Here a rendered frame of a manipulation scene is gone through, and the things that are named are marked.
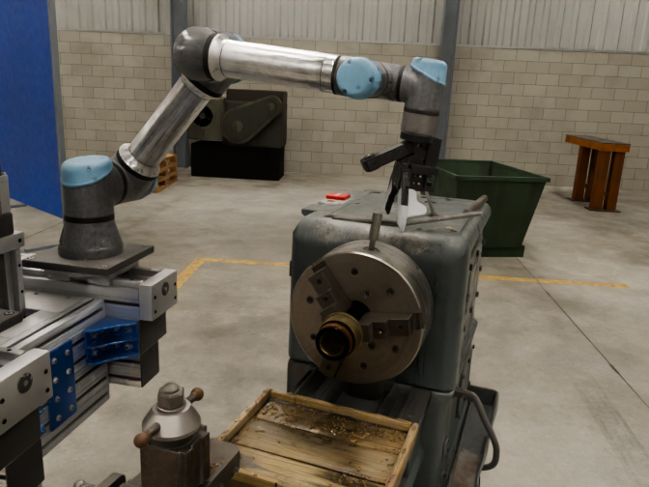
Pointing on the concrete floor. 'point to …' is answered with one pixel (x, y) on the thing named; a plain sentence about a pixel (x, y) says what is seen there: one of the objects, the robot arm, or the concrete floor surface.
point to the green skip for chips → (512, 239)
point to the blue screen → (31, 106)
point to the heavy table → (598, 171)
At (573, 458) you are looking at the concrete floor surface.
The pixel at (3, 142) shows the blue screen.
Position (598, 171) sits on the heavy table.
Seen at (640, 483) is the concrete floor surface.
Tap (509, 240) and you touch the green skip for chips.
